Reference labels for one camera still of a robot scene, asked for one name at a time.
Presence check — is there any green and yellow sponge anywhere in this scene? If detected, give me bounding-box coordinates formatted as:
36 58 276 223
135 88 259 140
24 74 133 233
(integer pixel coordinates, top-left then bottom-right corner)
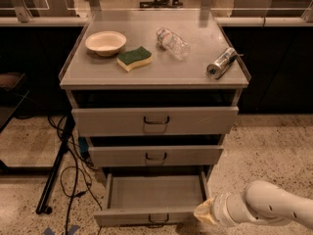
117 47 153 71

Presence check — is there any grey drawer cabinet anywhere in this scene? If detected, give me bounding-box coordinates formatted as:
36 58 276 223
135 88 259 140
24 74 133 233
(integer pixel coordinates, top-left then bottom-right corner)
61 10 248 178

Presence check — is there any black tripod stand leg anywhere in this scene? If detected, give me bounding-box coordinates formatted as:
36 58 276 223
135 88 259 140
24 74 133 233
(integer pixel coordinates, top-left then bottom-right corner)
35 116 74 214

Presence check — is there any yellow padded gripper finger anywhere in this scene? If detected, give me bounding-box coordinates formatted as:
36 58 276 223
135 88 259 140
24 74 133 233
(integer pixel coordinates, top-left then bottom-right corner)
194 198 216 225

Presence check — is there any dark side table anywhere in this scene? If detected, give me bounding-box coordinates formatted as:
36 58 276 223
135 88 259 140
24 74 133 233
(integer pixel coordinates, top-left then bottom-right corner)
0 71 30 174

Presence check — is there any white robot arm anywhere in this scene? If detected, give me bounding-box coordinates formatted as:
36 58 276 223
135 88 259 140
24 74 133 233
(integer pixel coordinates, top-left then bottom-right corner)
194 180 313 229

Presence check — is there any clear plastic water bottle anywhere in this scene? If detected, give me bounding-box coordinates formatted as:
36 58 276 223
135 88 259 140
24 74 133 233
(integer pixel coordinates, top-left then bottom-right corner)
156 27 190 61

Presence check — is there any grey top drawer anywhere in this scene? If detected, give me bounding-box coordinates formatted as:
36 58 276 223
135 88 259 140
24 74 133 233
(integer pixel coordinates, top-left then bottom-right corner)
71 107 239 137

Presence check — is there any black floor cable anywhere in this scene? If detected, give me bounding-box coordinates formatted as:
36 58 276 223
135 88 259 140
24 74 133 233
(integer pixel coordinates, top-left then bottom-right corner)
47 115 104 235

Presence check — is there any silver metal can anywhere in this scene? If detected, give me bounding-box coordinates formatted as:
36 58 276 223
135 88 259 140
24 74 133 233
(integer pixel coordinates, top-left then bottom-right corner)
206 47 240 79

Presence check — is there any grey drawer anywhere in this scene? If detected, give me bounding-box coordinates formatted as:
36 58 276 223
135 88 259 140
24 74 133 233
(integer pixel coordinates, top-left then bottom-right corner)
89 145 223 167
71 107 239 137
94 170 208 227

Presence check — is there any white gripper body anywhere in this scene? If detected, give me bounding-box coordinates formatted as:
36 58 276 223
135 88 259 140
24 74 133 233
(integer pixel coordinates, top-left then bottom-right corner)
211 193 257 227

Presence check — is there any grey bottom drawer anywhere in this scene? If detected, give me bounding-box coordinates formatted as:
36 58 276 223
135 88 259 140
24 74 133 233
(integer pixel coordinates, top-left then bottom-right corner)
94 170 208 227

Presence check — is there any grey middle drawer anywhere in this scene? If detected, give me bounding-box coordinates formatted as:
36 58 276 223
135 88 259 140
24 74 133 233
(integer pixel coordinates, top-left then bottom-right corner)
89 145 223 167

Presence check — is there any white paper bowl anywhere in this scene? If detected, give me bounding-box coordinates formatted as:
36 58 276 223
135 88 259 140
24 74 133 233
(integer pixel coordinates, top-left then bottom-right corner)
85 31 126 57

